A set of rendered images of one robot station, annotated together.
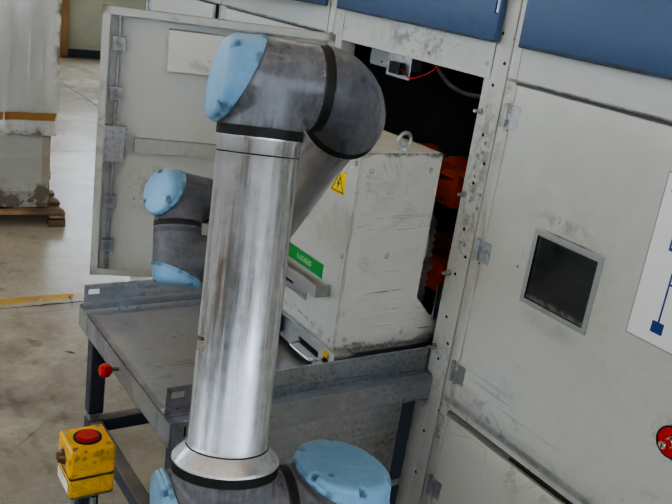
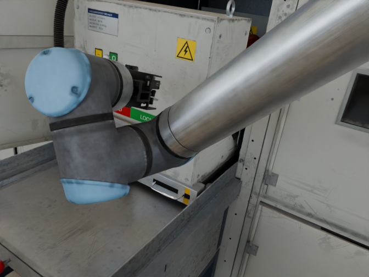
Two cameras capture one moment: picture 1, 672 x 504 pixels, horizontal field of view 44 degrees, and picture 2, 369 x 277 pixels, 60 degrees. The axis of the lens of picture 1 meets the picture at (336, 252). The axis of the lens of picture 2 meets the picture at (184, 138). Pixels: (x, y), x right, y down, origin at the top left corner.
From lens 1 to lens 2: 116 cm
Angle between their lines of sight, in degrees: 25
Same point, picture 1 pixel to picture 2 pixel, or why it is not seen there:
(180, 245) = (102, 151)
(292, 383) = (177, 226)
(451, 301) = (257, 129)
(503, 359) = (317, 166)
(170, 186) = (73, 72)
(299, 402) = (187, 239)
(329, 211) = (176, 77)
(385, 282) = not seen: hidden behind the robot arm
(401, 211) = not seen: hidden behind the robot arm
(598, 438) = not seen: outside the picture
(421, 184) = (240, 45)
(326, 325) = (182, 169)
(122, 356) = (10, 247)
